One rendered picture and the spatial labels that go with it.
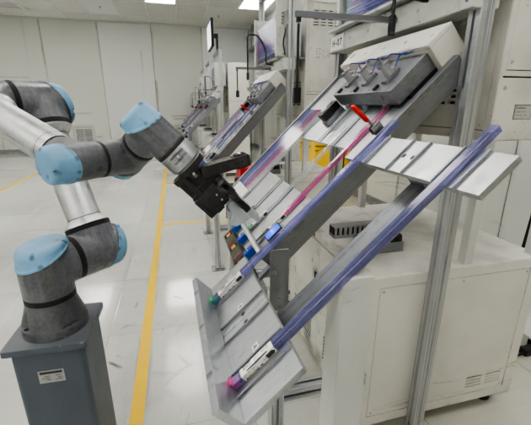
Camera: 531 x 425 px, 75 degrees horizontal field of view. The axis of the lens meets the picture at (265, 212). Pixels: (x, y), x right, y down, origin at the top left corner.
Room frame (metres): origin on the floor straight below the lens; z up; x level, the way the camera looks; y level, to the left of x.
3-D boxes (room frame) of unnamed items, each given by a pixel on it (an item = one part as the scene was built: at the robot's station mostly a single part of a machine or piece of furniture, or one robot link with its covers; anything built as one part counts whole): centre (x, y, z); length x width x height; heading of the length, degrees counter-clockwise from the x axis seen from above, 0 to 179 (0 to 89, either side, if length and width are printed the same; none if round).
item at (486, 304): (1.31, -0.52, 0.31); 0.70 x 0.65 x 0.62; 14
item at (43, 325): (0.77, 0.54, 0.60); 0.15 x 0.15 x 0.10
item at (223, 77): (5.85, 0.66, 0.95); 1.36 x 0.82 x 1.90; 104
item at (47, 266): (0.78, 0.54, 0.72); 0.13 x 0.12 x 0.14; 147
